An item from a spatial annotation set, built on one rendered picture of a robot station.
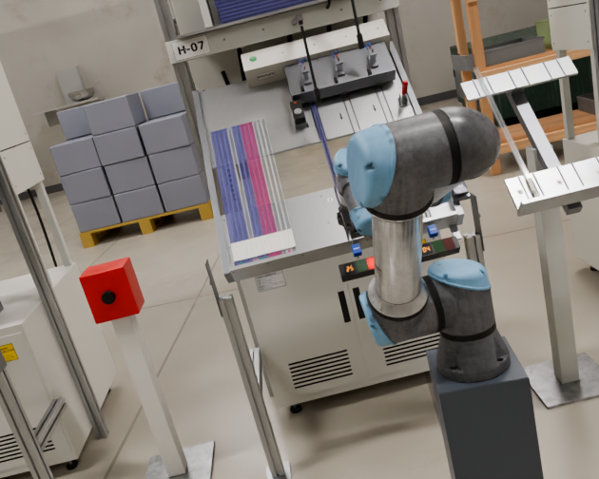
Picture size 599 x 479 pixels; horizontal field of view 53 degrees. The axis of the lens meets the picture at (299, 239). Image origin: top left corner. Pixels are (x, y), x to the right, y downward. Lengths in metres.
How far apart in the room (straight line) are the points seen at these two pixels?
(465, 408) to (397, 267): 0.38
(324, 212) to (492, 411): 0.76
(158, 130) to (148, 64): 4.44
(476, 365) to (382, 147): 0.58
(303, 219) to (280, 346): 0.57
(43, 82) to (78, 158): 4.83
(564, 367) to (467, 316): 1.01
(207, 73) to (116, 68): 7.80
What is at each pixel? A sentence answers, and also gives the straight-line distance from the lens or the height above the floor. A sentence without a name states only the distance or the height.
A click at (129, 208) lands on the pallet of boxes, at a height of 0.27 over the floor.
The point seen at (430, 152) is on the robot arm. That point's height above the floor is 1.08.
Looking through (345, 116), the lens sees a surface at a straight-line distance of 1.98.
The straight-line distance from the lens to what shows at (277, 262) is 1.71.
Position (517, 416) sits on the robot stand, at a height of 0.46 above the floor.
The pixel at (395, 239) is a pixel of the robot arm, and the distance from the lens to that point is 1.00.
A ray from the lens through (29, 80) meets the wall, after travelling 10.58.
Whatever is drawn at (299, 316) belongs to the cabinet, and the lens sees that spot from 2.12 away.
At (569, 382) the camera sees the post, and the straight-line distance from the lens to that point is 2.27.
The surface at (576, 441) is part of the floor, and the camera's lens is 2.04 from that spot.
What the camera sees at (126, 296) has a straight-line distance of 1.92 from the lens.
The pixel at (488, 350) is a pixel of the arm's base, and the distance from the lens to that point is 1.30.
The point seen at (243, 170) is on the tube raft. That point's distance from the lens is 1.89.
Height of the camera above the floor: 1.26
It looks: 17 degrees down
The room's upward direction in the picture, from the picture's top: 14 degrees counter-clockwise
